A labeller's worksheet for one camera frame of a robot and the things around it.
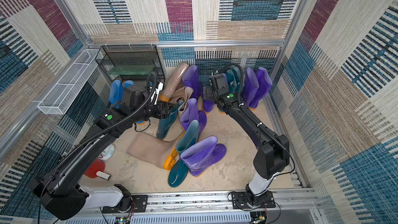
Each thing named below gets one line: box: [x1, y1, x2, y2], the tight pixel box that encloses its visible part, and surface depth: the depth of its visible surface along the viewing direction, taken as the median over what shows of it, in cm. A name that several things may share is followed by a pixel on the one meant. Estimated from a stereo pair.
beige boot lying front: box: [126, 131, 186, 171], surface depth 89 cm
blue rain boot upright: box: [108, 79, 124, 109], surface depth 85 cm
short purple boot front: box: [180, 135, 227, 177], surface depth 68 cm
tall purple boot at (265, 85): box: [248, 66, 273, 110], surface depth 91 cm
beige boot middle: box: [175, 86, 194, 120], surface depth 83 cm
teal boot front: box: [167, 120, 200, 188], surface depth 80 cm
